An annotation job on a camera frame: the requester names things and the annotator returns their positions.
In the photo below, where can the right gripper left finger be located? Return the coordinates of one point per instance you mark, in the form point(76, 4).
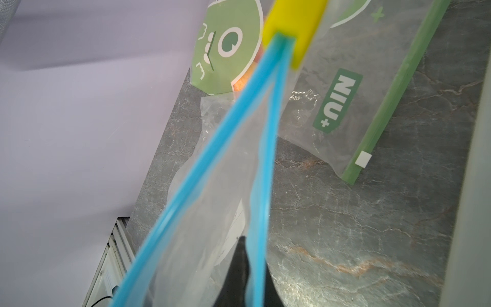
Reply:
point(233, 291)

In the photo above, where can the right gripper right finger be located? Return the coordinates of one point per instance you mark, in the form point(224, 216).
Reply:
point(271, 296)

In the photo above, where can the clear blue-zipper bag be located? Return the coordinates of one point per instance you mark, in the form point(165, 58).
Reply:
point(224, 190)

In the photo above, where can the orange-red peach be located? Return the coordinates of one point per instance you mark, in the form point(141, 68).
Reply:
point(242, 82)

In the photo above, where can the green printed zip-top bag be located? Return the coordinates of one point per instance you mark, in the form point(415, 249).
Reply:
point(353, 76)

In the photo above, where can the white plastic basket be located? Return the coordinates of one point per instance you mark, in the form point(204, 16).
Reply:
point(467, 280)

